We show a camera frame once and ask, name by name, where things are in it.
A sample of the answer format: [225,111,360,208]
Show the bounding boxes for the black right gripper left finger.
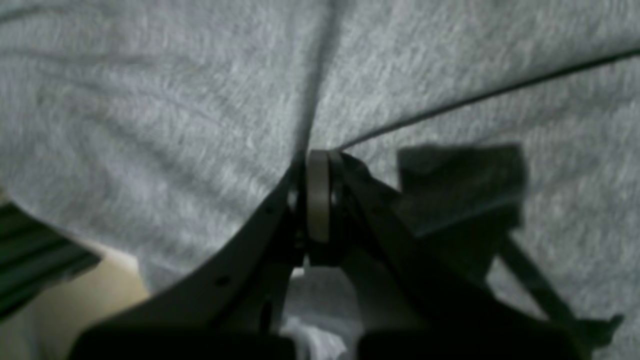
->
[70,165,304,360]

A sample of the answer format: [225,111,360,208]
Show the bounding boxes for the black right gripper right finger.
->
[330,150,624,360]

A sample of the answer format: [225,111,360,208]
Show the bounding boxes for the grey t-shirt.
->
[1,0,639,360]

